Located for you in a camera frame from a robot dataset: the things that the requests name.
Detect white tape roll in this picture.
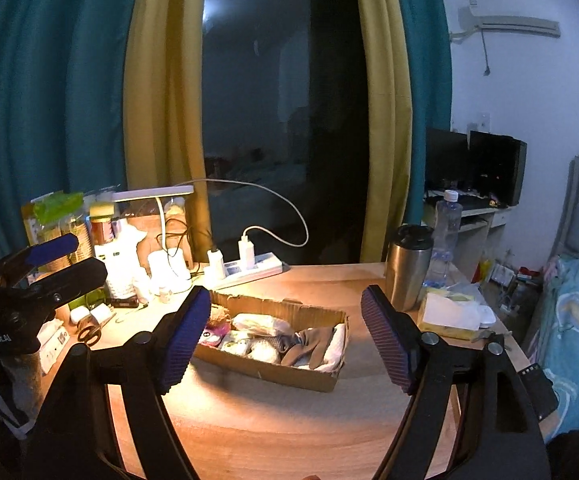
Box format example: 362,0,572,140
69,305,113,327

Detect white perforated basket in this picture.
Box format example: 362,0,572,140
104,245,141,302

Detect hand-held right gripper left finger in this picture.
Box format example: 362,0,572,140
29,285,212,480

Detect printed blue blanket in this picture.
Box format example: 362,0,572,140
534,255,579,433

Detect clear water bottle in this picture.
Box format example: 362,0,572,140
427,190,464,288

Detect white computer desk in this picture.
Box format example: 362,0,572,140
424,190,513,281

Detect dark glass window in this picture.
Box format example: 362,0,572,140
202,0,370,266

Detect teal curtain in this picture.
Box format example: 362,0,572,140
0,0,142,261
389,0,453,226

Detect black phone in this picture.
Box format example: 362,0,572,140
519,364,560,422

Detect white air conditioner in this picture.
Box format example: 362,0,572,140
457,6,561,39

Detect white folded towel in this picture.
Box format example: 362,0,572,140
314,324,347,374

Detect white charging cable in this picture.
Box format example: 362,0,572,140
169,179,311,248

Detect yellow curtain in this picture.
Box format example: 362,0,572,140
352,0,415,263
124,0,212,263

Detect red can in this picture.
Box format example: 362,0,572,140
89,216,116,247

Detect stainless steel tumbler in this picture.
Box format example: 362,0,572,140
385,224,435,311

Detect yellow tissue box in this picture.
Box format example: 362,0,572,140
417,287,496,340

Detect white power strip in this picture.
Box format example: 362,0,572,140
204,252,283,282

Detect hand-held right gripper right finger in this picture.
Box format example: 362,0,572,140
360,284,553,480

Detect pink patterned sock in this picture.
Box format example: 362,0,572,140
202,322,231,347

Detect scissors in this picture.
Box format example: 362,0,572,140
76,322,105,346

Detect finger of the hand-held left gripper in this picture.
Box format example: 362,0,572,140
0,232,80,288
26,256,109,317

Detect brown cardboard carton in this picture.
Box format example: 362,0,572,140
119,205,190,261

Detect cardboard box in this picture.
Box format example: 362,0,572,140
192,287,351,393

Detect black monitor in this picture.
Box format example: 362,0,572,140
469,130,528,207
425,127,469,193

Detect black cable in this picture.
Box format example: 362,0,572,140
162,217,216,281

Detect white desk lamp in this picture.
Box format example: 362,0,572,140
113,185,195,295

